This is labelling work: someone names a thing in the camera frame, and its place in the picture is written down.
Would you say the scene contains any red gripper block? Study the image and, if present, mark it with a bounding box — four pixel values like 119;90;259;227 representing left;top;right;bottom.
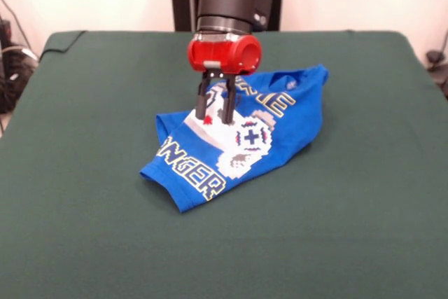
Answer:
187;32;263;126

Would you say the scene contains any blue printed T-shirt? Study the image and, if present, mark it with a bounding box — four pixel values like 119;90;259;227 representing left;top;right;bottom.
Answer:
139;63;330;213

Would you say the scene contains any black and white cable bundle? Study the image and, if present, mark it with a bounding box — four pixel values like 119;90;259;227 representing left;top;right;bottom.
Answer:
0;0;39;135

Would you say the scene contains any black cable plug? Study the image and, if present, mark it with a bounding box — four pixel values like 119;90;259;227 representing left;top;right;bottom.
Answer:
425;29;448;100

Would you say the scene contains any dark green table cloth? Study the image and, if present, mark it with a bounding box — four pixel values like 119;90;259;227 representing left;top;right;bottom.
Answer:
0;29;448;299

